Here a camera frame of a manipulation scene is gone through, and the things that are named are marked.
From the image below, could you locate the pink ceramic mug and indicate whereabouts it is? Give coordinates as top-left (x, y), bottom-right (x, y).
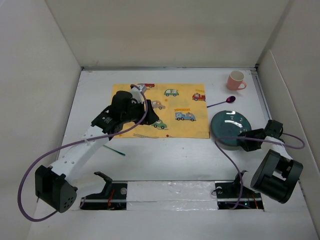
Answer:
top-left (226, 70), bottom-right (247, 91)

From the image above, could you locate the yellow car-print cloth placemat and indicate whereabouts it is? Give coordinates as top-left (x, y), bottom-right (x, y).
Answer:
top-left (117, 83), bottom-right (210, 139)

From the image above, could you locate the teal ceramic plate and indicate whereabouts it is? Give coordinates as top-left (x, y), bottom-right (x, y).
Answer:
top-left (210, 110), bottom-right (252, 151)

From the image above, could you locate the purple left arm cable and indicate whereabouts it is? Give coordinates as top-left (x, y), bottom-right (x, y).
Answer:
top-left (17, 83), bottom-right (148, 223)

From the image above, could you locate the iridescent purple fork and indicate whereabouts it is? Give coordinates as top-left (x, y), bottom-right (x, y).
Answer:
top-left (103, 145), bottom-right (126, 157)

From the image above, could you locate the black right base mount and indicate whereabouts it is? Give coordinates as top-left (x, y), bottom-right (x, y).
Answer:
top-left (211, 170), bottom-right (264, 210)

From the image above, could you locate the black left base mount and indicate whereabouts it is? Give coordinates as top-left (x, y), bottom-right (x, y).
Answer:
top-left (79, 171), bottom-right (128, 211)

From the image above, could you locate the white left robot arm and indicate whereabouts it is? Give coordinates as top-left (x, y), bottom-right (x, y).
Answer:
top-left (35, 88), bottom-right (159, 213)

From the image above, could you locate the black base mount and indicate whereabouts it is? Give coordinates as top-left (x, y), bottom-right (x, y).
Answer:
top-left (79, 171), bottom-right (128, 211)
top-left (211, 170), bottom-right (264, 210)

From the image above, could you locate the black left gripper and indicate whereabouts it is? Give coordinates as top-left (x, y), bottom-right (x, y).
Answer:
top-left (121, 98), bottom-right (158, 126)

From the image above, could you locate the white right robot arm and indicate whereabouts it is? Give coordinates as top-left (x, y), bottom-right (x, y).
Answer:
top-left (231, 120), bottom-right (304, 204)

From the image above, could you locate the purple metallic spoon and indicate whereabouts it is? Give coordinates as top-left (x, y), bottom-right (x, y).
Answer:
top-left (206, 95), bottom-right (236, 108)

